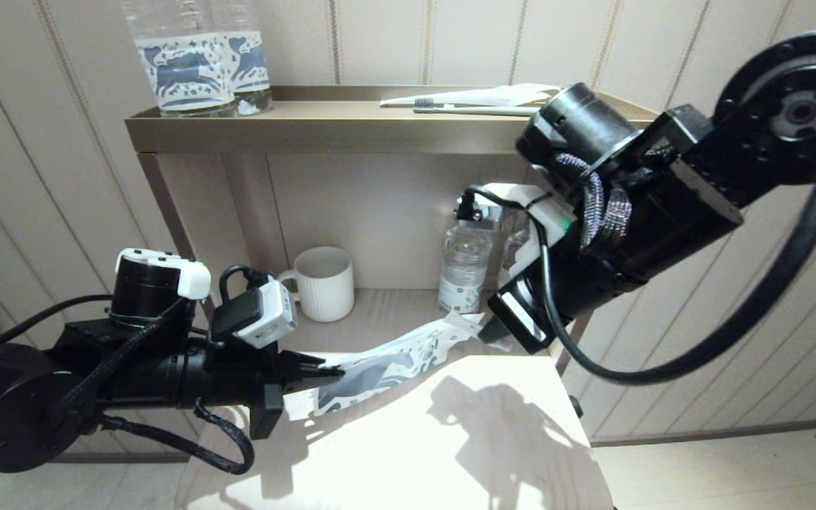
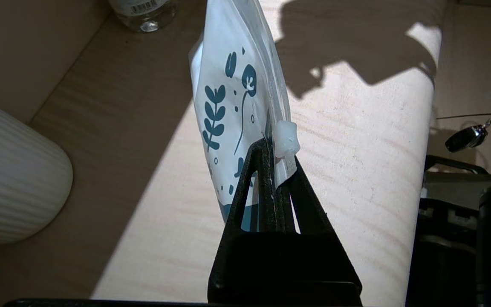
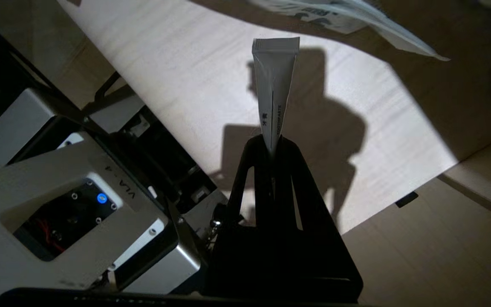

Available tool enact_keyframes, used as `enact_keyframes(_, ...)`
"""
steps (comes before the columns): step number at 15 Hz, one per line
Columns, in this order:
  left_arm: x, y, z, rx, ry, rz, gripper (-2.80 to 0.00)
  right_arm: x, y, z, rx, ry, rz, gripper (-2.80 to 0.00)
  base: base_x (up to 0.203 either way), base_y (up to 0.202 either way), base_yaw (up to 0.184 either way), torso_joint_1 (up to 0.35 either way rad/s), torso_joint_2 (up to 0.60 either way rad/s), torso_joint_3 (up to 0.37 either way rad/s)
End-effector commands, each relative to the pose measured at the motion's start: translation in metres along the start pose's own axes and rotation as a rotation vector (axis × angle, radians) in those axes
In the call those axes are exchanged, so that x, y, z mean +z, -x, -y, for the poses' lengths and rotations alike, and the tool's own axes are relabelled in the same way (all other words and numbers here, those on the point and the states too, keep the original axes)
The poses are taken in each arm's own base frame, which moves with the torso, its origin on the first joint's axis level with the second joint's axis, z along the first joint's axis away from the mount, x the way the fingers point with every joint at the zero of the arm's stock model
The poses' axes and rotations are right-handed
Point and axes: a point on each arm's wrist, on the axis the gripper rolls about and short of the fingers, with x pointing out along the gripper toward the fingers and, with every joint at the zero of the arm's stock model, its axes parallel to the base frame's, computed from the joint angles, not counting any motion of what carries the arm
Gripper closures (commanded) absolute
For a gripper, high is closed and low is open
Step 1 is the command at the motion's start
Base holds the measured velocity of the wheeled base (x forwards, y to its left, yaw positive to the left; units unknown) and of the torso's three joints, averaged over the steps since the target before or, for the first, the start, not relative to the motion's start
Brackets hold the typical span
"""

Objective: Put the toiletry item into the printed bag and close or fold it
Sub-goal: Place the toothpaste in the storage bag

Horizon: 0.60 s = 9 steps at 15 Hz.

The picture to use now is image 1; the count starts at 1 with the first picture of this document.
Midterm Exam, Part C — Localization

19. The large horse label water bottle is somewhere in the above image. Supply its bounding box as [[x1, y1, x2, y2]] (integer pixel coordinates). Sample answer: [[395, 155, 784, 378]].
[[119, 0, 237, 118], [208, 0, 273, 116]]

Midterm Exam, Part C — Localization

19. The white ribbed mug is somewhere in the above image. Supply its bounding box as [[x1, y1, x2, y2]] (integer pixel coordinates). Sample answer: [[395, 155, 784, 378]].
[[277, 246, 356, 324]]

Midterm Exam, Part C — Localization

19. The white right camera bracket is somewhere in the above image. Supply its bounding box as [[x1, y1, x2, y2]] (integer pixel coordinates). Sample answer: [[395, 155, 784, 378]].
[[482, 183, 575, 281]]

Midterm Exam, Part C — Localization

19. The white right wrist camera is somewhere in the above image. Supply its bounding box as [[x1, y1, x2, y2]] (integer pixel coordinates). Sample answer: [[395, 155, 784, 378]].
[[454, 193, 497, 222]]

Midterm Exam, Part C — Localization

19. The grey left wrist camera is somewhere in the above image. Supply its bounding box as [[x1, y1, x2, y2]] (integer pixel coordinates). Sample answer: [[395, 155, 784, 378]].
[[234, 280, 299, 349]]

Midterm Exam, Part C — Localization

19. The black camera cable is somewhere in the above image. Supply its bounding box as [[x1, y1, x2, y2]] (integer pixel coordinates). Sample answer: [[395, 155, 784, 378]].
[[463, 42, 816, 387], [219, 266, 268, 302]]

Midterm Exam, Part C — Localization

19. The black left camera bracket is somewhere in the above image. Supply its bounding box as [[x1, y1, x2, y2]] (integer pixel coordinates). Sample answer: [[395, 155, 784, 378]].
[[210, 287, 267, 355]]

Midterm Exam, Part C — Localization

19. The white paper wrapper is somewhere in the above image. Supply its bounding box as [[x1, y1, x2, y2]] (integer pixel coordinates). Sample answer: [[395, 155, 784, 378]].
[[380, 84, 562, 108]]

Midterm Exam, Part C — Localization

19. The black right camera cable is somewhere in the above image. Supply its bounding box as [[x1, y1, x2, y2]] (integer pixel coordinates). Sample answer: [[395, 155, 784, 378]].
[[463, 42, 816, 387]]

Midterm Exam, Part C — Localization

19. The blue horse print pouch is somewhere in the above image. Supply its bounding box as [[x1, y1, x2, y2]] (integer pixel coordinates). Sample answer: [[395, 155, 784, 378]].
[[284, 315, 487, 420]]

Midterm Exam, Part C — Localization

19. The pale green toothbrush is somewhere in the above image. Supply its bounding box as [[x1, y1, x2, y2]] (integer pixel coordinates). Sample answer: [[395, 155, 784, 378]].
[[412, 99, 547, 118]]

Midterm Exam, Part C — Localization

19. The braided black left arm cable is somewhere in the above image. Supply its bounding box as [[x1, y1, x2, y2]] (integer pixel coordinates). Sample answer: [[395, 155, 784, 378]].
[[54, 297, 189, 426], [100, 400, 254, 475]]

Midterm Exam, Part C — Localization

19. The small clear water bottle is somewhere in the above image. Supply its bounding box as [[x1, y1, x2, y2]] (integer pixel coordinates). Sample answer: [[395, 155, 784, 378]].
[[500, 212, 533, 273], [438, 212, 492, 316]]

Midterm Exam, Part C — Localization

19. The braided black right arm cable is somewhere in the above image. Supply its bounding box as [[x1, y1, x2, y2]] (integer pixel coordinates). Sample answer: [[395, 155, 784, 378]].
[[555, 152, 633, 250]]

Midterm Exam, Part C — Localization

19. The brown shelf unit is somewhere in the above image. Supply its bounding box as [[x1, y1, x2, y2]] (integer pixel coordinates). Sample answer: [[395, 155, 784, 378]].
[[125, 85, 664, 376]]

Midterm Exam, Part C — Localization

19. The smooth black left arm cable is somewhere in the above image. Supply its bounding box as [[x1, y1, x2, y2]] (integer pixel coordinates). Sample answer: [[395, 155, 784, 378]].
[[0, 294, 115, 353]]

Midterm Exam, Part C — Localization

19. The black left camera cable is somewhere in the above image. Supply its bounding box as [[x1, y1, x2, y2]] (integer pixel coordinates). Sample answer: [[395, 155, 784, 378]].
[[219, 266, 268, 302]]

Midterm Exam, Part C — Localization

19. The braided black arm cable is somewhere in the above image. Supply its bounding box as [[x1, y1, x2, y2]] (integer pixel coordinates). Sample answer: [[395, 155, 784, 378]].
[[555, 152, 633, 250], [54, 297, 189, 426], [100, 400, 254, 475]]

